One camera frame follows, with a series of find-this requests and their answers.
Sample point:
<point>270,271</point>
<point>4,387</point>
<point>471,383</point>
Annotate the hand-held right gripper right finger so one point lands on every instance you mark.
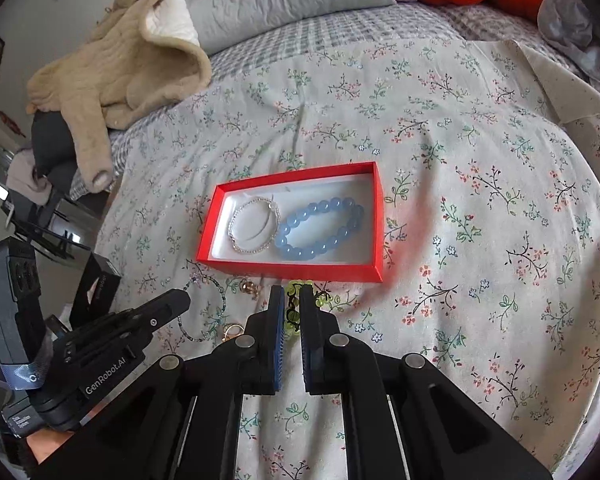
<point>307,360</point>

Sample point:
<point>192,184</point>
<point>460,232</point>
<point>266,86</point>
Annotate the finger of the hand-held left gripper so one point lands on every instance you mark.
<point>155,312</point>
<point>100,285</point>

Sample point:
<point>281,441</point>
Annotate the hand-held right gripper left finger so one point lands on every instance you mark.
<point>278,345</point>

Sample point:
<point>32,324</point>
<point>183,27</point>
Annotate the red jewelry box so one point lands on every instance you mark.
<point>215,245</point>

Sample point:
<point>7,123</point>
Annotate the person's left forearm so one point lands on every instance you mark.
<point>47,447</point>

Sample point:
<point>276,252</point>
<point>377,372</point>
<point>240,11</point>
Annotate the black chair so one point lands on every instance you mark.
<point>35,225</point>

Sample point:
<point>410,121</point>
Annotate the dark cloth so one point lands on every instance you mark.
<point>52,145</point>

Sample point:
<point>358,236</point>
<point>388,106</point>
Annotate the floral bed sheet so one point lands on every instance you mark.
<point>455,125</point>

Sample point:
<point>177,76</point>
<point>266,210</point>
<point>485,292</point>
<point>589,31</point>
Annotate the grey checked bed sheet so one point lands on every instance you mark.
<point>330,25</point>

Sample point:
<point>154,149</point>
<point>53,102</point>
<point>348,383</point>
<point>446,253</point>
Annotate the grey cloth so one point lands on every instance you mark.
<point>570,25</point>

